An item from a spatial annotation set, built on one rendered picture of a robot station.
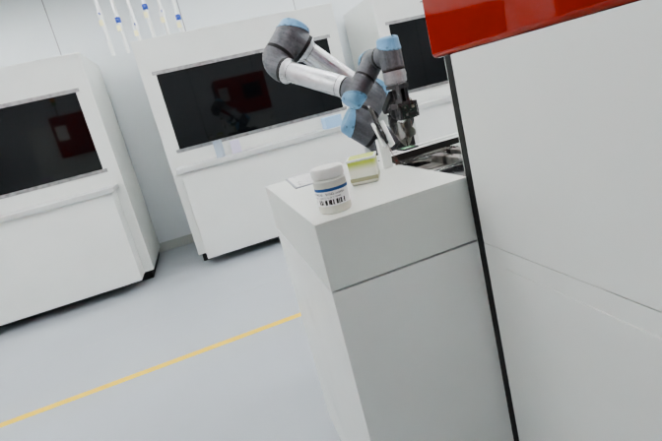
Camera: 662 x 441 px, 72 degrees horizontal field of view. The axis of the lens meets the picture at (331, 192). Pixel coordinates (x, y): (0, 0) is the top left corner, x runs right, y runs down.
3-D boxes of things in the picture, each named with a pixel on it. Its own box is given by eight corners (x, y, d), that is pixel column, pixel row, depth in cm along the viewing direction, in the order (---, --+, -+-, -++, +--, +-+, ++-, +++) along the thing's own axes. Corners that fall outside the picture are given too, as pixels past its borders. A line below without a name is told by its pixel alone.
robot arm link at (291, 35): (369, 123, 197) (261, 49, 178) (384, 94, 199) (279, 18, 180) (382, 120, 186) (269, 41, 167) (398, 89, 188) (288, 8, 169)
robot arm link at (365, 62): (348, 73, 159) (364, 68, 149) (363, 46, 160) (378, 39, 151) (364, 86, 162) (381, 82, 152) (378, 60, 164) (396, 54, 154)
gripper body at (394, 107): (400, 122, 146) (392, 85, 144) (389, 122, 155) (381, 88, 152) (421, 116, 148) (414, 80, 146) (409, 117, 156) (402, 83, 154)
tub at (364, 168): (379, 181, 113) (374, 155, 112) (351, 187, 115) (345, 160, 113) (381, 174, 120) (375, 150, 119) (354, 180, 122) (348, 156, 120)
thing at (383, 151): (400, 166, 125) (390, 119, 122) (387, 170, 124) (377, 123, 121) (391, 164, 130) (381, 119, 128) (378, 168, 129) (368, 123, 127)
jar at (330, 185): (357, 207, 94) (346, 162, 92) (325, 217, 92) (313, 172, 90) (346, 202, 101) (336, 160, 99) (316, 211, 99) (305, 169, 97)
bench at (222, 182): (387, 211, 437) (339, -5, 395) (201, 271, 393) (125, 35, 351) (350, 195, 539) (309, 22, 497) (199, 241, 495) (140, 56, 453)
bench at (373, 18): (569, 151, 491) (544, -44, 449) (424, 199, 447) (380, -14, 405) (504, 147, 593) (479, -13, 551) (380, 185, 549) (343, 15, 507)
